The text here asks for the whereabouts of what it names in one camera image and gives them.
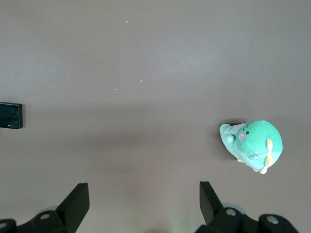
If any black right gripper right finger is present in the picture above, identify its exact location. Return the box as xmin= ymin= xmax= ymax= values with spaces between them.
xmin=194 ymin=181 xmax=300 ymax=233

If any brown table cover mat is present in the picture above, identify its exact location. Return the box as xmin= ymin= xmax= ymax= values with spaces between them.
xmin=0 ymin=0 xmax=311 ymax=233

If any black flip phone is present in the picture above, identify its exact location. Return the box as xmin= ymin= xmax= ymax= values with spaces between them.
xmin=0 ymin=102 xmax=23 ymax=129

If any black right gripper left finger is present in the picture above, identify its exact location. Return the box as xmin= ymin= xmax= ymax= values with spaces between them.
xmin=0 ymin=183 xmax=90 ymax=233

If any green dinosaur plush toy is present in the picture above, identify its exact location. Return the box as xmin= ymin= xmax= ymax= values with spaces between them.
xmin=219 ymin=118 xmax=284 ymax=175

